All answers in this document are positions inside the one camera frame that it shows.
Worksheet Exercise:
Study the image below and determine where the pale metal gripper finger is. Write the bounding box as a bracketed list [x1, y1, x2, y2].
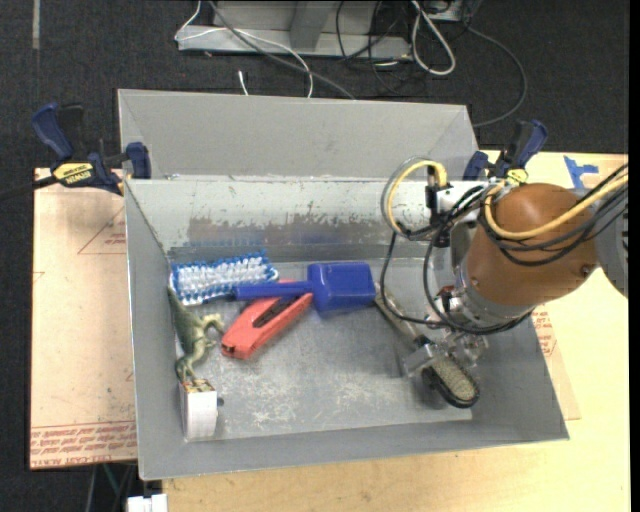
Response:
[374, 294, 432, 351]
[398, 345, 438, 379]

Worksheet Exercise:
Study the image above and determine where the black oval brush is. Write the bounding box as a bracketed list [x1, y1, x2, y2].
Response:
[422, 357, 481, 410]

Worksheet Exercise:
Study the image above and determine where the blue plastic scoop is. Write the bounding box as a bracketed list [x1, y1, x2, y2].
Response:
[232, 261, 377, 317]

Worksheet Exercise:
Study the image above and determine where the grey metal bin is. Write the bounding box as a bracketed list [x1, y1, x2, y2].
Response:
[117, 88, 571, 482]

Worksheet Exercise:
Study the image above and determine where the red utility knife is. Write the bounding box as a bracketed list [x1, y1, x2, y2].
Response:
[220, 279, 315, 360]

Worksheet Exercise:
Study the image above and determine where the blue and white brush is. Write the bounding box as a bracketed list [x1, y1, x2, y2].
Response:
[168, 252, 280, 306]

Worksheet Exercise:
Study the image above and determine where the green toy dinosaur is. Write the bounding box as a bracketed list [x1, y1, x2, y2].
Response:
[166, 285, 226, 385]

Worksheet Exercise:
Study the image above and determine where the small white box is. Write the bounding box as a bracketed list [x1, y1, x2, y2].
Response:
[178, 379, 219, 437]

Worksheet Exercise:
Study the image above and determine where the brown cardboard board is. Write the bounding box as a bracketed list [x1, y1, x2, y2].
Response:
[29, 167, 582, 471]

